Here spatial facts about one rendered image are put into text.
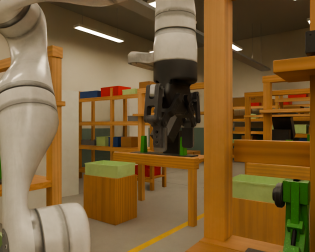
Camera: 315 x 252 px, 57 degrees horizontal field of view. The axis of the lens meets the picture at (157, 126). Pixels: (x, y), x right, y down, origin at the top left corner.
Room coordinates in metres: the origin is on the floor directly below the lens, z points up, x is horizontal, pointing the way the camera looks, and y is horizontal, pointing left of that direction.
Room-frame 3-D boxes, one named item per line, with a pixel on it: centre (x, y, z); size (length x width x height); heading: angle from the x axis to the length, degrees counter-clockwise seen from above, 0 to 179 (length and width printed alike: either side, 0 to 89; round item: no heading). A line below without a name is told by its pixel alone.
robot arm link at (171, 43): (0.51, -0.02, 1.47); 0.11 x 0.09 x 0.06; 56
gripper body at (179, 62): (0.50, -0.03, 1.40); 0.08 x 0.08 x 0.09
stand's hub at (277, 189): (0.90, -0.37, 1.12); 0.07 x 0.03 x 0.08; 146
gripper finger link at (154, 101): (0.44, 0.01, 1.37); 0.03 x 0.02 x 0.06; 56
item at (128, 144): (6.87, 0.95, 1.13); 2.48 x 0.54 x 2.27; 53
